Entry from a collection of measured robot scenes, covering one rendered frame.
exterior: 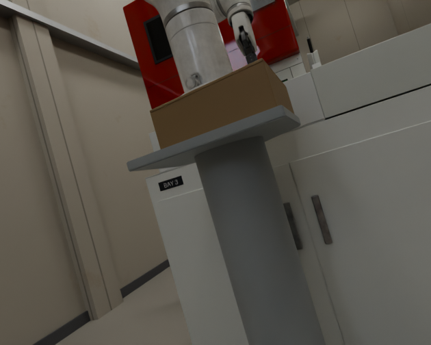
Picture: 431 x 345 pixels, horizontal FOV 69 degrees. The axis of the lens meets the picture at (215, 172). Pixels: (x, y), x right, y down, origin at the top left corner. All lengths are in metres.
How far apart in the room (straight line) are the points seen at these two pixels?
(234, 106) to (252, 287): 0.36
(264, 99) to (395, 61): 0.49
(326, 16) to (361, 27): 1.09
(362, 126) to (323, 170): 0.16
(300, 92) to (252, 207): 0.44
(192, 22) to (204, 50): 0.06
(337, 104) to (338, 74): 0.08
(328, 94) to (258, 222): 0.47
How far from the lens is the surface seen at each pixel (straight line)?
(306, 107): 0.95
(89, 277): 2.75
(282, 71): 1.63
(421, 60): 1.00
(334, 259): 0.98
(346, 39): 10.91
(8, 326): 2.49
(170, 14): 0.76
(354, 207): 0.95
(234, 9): 1.10
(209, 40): 0.72
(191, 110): 0.62
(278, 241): 0.65
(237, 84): 0.59
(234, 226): 0.64
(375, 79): 0.97
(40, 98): 2.91
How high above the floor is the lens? 0.72
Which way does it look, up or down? 2 degrees up
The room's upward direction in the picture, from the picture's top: 16 degrees counter-clockwise
